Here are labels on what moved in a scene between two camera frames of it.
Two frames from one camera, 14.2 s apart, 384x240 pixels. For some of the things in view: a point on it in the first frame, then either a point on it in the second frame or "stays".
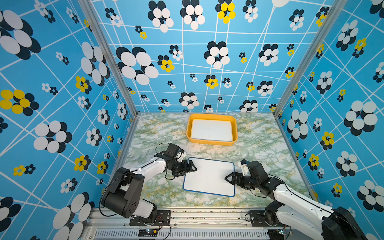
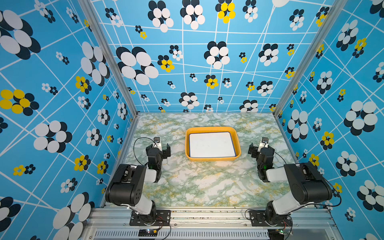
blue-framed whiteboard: [209, 177] → [211, 144]
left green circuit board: [147, 232] stays
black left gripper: [185, 170] → [166, 153]
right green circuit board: [276, 234] stays
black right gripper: [234, 174] → [254, 150]
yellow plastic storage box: [230, 117] → [235, 135]
